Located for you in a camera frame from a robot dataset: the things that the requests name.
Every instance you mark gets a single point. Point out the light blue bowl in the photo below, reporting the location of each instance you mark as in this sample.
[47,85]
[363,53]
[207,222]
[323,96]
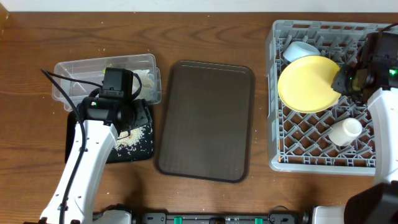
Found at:
[297,50]

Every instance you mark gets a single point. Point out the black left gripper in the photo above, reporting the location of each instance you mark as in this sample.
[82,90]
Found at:
[138,106]

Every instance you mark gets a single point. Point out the yellow plate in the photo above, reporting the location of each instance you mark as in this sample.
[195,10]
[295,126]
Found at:
[305,84]

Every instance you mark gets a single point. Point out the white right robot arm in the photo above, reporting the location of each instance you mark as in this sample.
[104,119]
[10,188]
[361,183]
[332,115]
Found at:
[377,204]

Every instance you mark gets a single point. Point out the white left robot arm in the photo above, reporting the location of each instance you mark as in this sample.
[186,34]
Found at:
[74,198]

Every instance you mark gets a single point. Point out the dark brown serving tray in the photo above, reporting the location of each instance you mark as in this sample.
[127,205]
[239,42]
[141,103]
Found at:
[207,122]

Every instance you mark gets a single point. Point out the pale green cup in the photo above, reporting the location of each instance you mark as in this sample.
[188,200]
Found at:
[345,132]

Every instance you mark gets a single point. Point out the clear plastic waste bin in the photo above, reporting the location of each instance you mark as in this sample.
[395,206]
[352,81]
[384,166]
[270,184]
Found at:
[80,73]

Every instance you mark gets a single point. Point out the grey plastic dishwasher rack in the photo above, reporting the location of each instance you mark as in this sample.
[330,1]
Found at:
[299,142]

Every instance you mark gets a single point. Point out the pile of rice grains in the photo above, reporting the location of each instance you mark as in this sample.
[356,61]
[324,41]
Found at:
[130,140]

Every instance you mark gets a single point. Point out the black waste tray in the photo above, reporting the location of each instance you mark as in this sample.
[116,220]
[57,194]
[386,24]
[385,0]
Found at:
[140,149]

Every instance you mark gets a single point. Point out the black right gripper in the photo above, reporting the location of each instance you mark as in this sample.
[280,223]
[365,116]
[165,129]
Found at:
[342,83]

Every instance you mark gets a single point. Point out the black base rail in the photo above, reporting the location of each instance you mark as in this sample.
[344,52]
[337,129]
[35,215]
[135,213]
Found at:
[277,215]

